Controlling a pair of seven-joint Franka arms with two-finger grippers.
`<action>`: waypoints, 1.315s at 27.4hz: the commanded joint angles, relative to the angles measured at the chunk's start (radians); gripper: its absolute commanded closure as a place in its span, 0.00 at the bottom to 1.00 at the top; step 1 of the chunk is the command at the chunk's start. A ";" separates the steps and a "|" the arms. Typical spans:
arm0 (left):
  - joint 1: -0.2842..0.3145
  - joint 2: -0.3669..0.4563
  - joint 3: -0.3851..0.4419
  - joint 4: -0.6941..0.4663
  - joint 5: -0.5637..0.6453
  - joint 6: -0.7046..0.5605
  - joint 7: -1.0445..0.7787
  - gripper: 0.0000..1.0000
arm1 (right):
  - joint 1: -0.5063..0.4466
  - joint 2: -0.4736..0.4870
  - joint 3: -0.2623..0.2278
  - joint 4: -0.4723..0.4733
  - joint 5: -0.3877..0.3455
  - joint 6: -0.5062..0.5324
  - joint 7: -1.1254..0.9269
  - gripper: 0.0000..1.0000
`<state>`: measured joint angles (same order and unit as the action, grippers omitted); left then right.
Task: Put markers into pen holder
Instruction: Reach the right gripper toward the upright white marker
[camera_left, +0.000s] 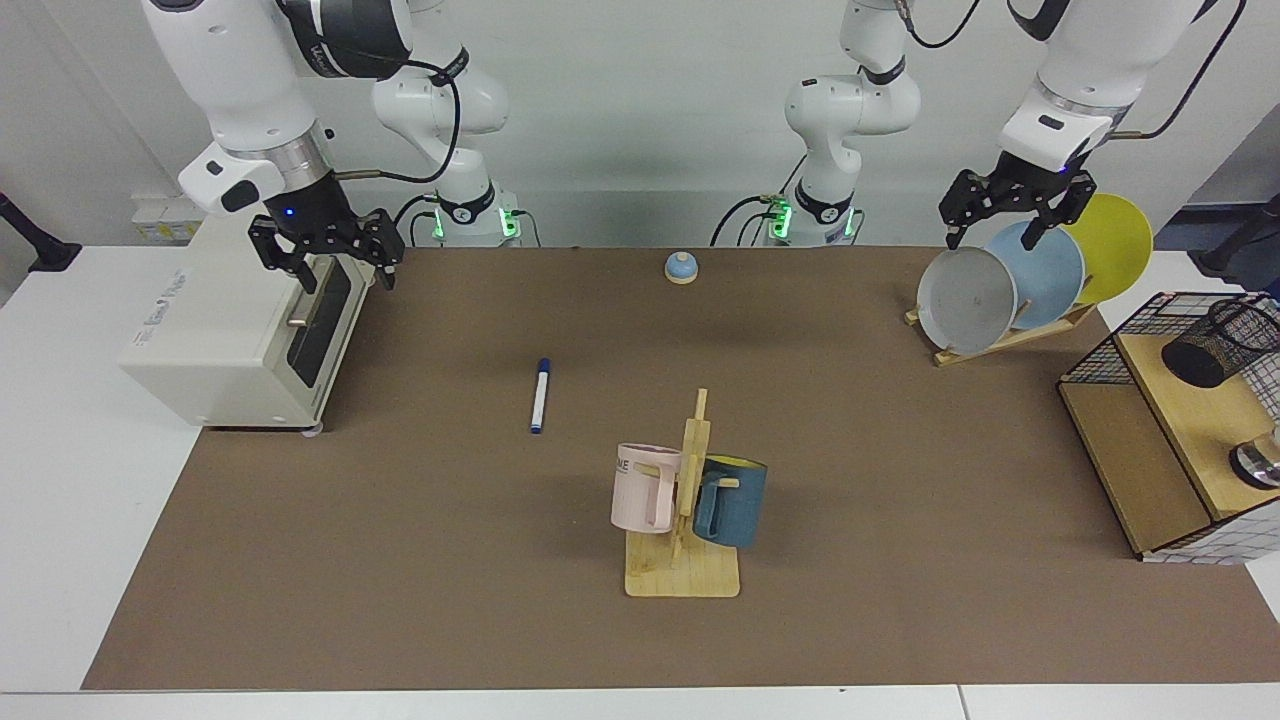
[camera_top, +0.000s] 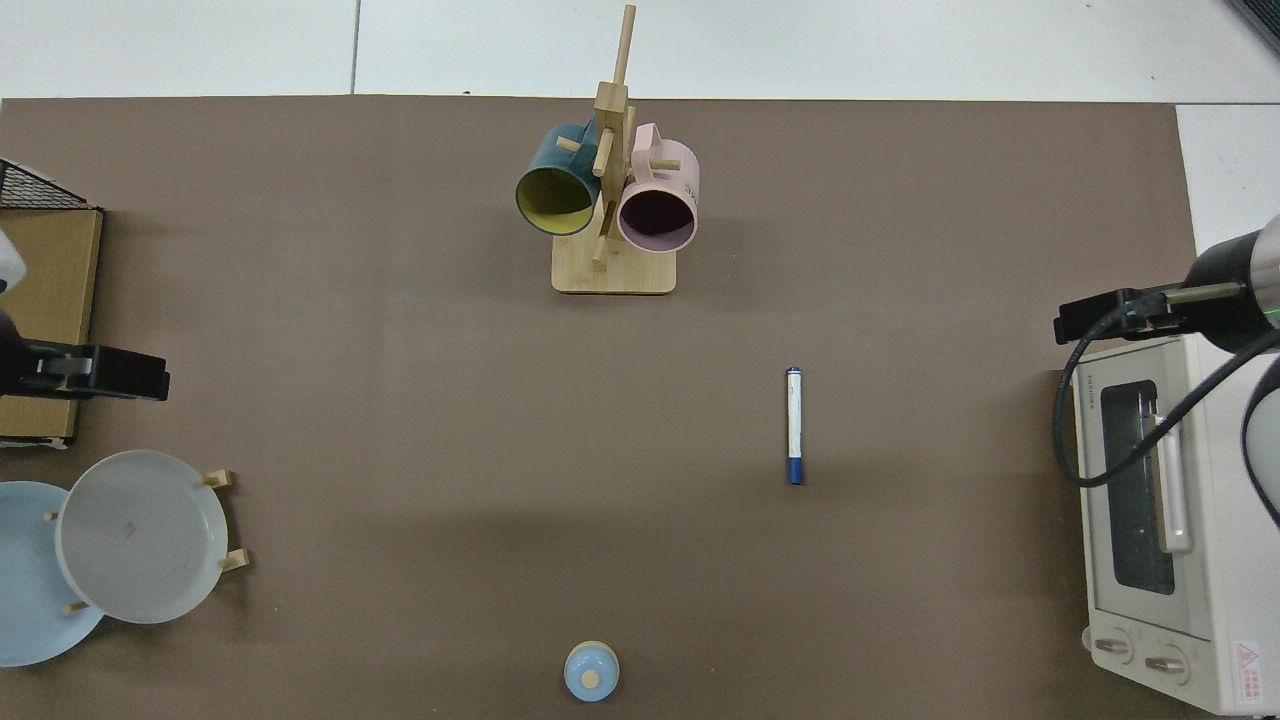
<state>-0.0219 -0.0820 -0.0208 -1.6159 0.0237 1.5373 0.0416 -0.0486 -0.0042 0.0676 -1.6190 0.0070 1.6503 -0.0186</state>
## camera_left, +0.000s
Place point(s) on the white marker with blue cap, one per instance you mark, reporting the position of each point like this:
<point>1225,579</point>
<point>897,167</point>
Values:
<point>540,400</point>

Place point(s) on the black mesh pen holder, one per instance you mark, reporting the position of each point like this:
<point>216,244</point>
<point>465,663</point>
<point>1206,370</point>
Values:
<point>1205,355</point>

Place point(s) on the light blue plate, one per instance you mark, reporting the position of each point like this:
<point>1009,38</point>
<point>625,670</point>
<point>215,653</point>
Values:
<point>1050,275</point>

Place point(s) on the grey plate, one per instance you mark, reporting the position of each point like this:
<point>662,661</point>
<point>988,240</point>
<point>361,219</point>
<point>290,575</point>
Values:
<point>965,300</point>

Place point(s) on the yellow plate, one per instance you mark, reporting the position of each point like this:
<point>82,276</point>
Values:
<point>1115,245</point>

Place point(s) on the pale toaster oven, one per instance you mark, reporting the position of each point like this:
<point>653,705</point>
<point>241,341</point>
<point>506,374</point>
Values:
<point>220,330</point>

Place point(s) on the wooden plate rack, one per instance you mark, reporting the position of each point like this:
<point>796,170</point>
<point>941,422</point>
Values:
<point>1000,345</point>

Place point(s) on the black tripod leg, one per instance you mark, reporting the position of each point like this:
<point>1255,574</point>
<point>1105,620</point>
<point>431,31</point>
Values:
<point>1235,245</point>

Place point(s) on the black stand foot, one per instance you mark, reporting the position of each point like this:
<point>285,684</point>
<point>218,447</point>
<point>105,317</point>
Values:
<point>40,250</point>

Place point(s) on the small blue round thing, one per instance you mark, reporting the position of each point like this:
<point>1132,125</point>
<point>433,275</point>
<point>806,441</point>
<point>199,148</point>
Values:
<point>681,266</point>

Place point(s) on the brown table cloth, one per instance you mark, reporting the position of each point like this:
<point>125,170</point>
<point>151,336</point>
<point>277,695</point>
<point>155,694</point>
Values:
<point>450,560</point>

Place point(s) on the glass lid with metal knob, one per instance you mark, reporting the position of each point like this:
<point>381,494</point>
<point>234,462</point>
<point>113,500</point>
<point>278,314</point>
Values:
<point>1258,462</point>

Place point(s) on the pink cup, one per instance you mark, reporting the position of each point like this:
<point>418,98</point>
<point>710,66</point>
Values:
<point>635,490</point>

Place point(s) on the dark blue cup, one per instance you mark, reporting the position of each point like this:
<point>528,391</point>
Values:
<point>740,505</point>

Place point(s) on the wooden cup stand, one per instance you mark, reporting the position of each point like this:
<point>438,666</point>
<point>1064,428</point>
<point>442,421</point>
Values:
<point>680,575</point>

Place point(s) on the white wall socket box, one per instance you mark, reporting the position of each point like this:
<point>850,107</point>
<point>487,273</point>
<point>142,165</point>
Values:
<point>165,220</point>

